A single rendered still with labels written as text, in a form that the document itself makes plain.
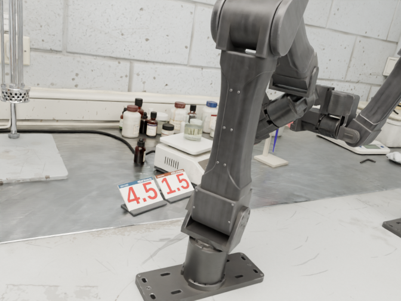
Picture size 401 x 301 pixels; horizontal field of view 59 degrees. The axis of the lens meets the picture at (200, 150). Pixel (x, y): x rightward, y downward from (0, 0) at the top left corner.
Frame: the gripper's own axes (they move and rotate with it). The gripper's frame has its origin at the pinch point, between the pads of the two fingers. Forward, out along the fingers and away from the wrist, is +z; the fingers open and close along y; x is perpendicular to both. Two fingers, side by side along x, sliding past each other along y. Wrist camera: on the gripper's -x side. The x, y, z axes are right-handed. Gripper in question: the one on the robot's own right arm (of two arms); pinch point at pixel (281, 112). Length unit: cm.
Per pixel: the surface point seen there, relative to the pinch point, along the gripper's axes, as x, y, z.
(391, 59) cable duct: -21, -113, 16
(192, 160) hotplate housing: 9.8, 37.6, -3.2
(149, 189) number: 14, 51, -5
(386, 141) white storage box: 14, -73, -8
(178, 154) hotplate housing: 9.6, 38.4, 1.5
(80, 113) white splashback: 11, 43, 49
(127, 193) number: 14, 56, -5
